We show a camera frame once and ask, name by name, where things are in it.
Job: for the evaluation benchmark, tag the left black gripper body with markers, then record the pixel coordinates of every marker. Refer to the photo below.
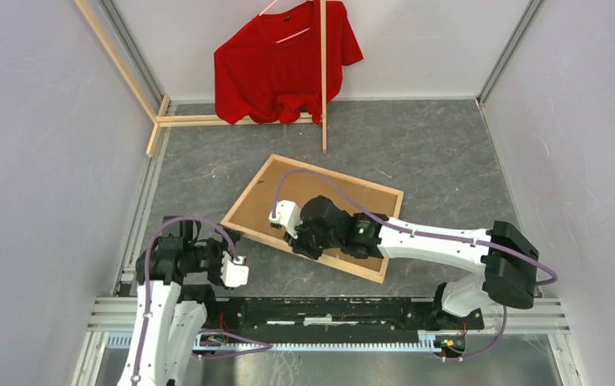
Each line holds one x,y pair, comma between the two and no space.
211,258

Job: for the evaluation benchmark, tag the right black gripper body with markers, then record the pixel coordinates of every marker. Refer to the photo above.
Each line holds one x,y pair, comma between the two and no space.
311,244

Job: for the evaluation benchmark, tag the brown backing board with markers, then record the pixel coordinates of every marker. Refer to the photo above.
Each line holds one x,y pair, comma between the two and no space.
254,202

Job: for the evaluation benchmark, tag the light wooden picture frame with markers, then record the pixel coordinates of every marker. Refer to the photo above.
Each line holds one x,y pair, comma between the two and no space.
243,202

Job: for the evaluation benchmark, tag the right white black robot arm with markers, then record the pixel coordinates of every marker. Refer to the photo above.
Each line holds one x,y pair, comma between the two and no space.
500,261

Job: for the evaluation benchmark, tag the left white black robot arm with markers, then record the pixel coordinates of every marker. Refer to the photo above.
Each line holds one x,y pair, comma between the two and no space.
184,259

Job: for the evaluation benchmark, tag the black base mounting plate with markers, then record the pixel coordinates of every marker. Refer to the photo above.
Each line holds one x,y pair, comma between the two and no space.
314,320

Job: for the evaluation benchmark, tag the wooden clothes rack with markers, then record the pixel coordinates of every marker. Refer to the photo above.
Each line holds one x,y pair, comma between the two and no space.
159,118

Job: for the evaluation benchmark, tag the red t-shirt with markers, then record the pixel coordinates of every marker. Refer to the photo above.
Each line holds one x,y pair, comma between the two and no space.
270,82

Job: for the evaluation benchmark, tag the pink clothes hanger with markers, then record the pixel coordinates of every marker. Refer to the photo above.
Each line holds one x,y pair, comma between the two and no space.
289,24

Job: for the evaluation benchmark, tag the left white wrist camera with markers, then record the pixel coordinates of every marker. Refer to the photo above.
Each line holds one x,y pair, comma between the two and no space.
234,271

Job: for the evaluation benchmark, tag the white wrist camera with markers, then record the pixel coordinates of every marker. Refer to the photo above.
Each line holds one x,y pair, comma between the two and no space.
285,214
234,271

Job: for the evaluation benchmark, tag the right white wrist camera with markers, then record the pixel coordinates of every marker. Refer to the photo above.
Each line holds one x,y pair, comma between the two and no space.
285,214

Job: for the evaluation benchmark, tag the white slotted cable duct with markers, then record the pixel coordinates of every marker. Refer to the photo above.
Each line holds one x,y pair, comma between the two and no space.
424,343

